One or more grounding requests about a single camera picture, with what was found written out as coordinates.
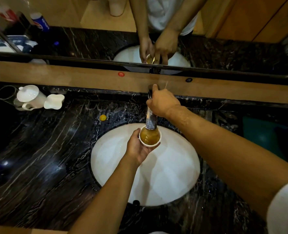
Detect person's right hand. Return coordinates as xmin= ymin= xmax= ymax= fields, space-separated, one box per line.
xmin=146 ymin=84 xmax=182 ymax=119

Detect person's left hand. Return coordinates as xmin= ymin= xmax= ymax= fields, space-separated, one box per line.
xmin=124 ymin=128 xmax=160 ymax=166

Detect small white cup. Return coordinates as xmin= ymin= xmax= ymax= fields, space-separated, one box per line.
xmin=139 ymin=125 xmax=162 ymax=148

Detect chrome faucet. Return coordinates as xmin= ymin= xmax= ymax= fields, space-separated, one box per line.
xmin=145 ymin=85 xmax=159 ymax=131

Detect green rectangular mat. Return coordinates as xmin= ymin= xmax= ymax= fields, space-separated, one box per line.
xmin=242 ymin=116 xmax=288 ymax=161

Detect person's right forearm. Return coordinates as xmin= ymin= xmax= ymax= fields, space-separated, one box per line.
xmin=164 ymin=106 xmax=288 ymax=220

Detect person's left forearm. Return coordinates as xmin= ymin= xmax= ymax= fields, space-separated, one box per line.
xmin=68 ymin=153 xmax=141 ymax=234

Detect white oval sink basin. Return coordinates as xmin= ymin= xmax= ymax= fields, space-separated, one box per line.
xmin=90 ymin=123 xmax=201 ymax=207

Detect white flower-shaped dish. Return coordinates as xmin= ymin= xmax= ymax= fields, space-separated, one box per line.
xmin=44 ymin=94 xmax=65 ymax=110

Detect white ceramic lidded mug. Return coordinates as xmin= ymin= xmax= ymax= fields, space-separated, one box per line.
xmin=13 ymin=85 xmax=47 ymax=111

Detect clear drinking glass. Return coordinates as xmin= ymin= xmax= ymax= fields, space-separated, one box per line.
xmin=0 ymin=85 xmax=19 ymax=105

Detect white printed t-shirt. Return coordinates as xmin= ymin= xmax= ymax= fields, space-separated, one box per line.
xmin=266 ymin=179 xmax=288 ymax=234

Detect black-framed wall mirror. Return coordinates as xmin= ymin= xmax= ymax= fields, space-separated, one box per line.
xmin=0 ymin=0 xmax=288 ymax=85

